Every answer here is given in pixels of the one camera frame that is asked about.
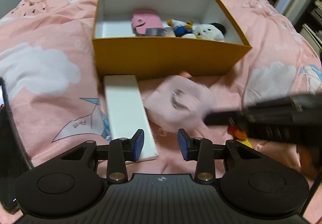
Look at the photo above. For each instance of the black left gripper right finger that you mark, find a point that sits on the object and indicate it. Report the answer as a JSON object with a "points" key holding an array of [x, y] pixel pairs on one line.
{"points": [[204, 152]]}

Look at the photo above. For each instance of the pink cloud-print bedsheet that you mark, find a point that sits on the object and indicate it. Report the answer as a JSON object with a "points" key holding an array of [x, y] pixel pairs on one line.
{"points": [[55, 95]]}

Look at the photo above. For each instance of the long white box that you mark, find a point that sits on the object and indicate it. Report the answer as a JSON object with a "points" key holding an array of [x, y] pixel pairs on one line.
{"points": [[126, 112]]}

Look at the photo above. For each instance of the pink zipper pouch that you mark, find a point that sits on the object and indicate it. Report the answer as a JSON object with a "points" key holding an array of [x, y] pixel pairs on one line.
{"points": [[179, 103]]}

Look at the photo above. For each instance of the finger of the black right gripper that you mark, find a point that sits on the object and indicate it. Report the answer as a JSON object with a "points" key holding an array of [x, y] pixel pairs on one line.
{"points": [[295, 116]]}

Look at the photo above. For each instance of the white plush with black hat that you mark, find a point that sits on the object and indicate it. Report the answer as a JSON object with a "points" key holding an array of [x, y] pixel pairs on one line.
{"points": [[211, 31]]}

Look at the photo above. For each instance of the orange cardboard box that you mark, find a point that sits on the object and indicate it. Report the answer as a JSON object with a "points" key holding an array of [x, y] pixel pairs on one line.
{"points": [[119, 51]]}

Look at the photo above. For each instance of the blue-shirted plush toy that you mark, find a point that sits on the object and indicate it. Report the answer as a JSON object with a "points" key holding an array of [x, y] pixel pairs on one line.
{"points": [[180, 28]]}

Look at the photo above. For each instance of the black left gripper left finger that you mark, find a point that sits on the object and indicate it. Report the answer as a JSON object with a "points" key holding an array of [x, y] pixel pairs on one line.
{"points": [[117, 153]]}

